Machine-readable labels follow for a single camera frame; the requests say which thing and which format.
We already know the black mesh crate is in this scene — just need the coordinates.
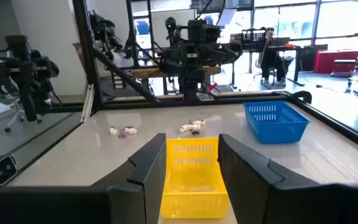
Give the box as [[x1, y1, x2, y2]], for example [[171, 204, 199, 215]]
[[241, 28, 267, 50]]

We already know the blue plastic basket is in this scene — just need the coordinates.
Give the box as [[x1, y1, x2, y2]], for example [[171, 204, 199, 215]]
[[243, 101, 311, 144]]

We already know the wooden workbench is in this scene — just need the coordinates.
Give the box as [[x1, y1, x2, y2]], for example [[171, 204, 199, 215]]
[[131, 65, 221, 79]]

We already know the grey office chair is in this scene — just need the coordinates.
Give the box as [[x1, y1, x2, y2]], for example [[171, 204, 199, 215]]
[[0, 76, 43, 133]]

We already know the small red equipment case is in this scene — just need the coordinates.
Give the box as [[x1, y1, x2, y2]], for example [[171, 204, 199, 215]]
[[330, 59, 357, 78]]

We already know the yellow plastic basket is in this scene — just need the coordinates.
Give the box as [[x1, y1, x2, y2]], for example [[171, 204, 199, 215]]
[[160, 136, 230, 220]]

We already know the black office desk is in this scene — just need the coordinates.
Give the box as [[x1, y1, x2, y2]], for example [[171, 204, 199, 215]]
[[230, 43, 306, 87]]

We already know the large red equipment case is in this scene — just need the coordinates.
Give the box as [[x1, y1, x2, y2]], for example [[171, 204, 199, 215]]
[[313, 49, 358, 75]]

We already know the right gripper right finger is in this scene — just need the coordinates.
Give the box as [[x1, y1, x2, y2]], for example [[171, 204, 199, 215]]
[[217, 133, 319, 224]]

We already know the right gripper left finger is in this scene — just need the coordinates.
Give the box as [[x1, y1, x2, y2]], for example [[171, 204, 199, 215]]
[[93, 133, 168, 224]]

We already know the person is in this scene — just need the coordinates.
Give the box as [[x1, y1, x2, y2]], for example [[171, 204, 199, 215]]
[[259, 27, 288, 88]]

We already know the silver aluminium extrusion bar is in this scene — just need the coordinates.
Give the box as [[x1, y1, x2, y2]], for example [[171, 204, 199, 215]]
[[80, 83, 95, 123]]

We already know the black frame clamp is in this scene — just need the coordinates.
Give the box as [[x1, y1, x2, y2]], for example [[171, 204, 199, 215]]
[[280, 90, 313, 105]]

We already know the white whiteboard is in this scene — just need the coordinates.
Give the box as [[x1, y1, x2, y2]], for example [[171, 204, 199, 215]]
[[150, 8, 198, 47]]

